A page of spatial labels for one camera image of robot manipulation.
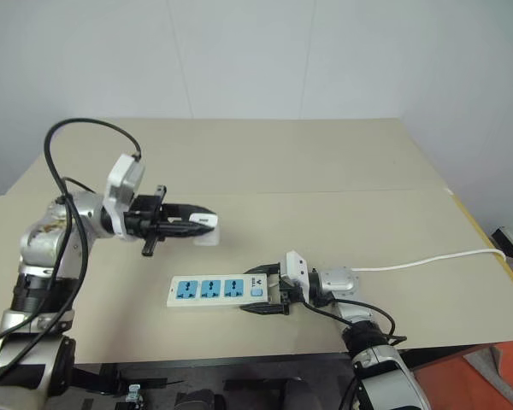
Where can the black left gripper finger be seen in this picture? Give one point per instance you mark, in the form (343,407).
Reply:
(180,209)
(181,231)

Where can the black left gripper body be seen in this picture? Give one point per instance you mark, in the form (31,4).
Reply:
(144,213)

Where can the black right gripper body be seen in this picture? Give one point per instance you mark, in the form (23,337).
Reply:
(291,292)

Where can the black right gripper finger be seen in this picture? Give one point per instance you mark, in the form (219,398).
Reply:
(263,309)
(263,269)

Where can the white charger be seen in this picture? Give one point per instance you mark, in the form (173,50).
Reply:
(205,236)

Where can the white power strip blue sockets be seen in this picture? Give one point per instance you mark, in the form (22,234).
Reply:
(216,290)

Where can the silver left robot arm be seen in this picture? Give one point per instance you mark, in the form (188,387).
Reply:
(38,243)

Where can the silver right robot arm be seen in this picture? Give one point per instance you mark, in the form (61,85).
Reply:
(385,363)

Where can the dark rounded shape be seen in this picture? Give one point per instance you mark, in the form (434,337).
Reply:
(198,400)

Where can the small metal clamp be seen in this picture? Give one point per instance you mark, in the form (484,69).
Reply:
(134,393)

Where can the grey felt piece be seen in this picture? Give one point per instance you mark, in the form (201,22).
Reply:
(500,371)

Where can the black box-shaped object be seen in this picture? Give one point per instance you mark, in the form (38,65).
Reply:
(511,244)

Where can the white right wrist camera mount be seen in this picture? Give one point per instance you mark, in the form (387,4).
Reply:
(297,273)

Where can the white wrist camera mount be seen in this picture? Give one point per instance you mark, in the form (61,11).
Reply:
(297,273)
(122,181)

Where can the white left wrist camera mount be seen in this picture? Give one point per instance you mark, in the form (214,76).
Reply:
(122,181)

